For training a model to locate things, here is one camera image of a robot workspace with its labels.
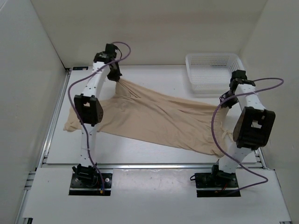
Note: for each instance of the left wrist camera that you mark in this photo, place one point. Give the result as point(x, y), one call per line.
point(108, 55)

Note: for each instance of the aluminium right side rail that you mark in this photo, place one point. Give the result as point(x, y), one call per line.
point(260, 158)

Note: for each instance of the aluminium table edge rail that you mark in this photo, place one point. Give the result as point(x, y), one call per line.
point(137, 166)

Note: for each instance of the white plastic basket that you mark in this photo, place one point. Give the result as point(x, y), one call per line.
point(210, 73)

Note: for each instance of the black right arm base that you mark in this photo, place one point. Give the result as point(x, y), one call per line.
point(216, 183)

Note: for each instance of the beige trousers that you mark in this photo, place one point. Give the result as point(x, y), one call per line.
point(143, 114)

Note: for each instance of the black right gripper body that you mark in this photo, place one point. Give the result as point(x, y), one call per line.
point(231, 102)

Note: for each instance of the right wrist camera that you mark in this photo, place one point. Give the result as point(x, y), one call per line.
point(239, 77)

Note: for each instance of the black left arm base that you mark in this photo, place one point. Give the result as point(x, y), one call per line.
point(86, 181)

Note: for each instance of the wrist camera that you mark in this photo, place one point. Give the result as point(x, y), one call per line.
point(108, 55)
point(239, 77)

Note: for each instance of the aluminium left side rail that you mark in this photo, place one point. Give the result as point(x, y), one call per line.
point(50, 132)

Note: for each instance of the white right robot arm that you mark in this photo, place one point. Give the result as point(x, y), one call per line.
point(251, 131)

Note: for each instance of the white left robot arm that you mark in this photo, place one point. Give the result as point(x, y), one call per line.
point(89, 111)

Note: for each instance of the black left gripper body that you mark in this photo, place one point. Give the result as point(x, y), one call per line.
point(112, 73)

